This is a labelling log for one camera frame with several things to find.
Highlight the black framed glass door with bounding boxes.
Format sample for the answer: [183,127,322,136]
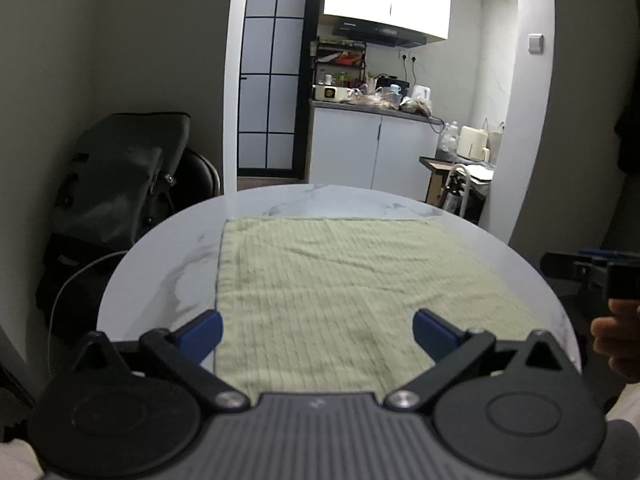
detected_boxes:
[236,0,324,179]

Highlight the cream countertop appliance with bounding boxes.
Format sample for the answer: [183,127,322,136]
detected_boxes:
[313,84,354,102]

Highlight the metal tube frame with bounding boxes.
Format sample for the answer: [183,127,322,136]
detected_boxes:
[442,163,474,219]

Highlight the green ribbed towel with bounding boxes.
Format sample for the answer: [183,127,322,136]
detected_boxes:
[214,216,548,395]

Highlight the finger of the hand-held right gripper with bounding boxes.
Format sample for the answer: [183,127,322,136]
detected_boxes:
[577,248,623,262]
[541,251,607,282]

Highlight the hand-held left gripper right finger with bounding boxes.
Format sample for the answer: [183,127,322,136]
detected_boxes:
[384,308,571,413]

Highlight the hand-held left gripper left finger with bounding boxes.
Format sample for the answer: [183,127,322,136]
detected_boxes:
[67,310,251,413]

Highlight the black range hood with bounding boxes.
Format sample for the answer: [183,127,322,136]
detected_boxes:
[331,18,429,50]

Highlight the white kitchen base cabinet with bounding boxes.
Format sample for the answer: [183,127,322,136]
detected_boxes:
[306,98,446,206]

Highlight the black floor bag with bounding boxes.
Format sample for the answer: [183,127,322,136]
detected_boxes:
[35,232,132,343]

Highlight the black spice rack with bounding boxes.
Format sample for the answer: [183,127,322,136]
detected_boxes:
[313,37,369,87]

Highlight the white cable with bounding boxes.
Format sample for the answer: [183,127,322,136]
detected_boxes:
[46,249,132,376]

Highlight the black countertop appliance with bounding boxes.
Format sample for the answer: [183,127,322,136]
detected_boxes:
[375,73,410,92]

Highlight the plastic food bags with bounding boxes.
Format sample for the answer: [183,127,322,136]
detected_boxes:
[399,97,435,117]

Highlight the dark wooden side table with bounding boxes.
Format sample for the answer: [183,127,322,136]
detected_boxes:
[419,155,496,223]

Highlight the large black bag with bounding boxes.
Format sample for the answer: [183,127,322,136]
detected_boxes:
[50,112,192,252]

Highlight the black chair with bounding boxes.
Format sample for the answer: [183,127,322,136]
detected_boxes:
[167,147,222,223]

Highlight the clear plastic jar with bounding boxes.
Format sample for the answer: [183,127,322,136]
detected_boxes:
[436,120,461,159]

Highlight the person's right hand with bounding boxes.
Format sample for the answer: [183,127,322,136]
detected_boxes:
[590,298,640,377]

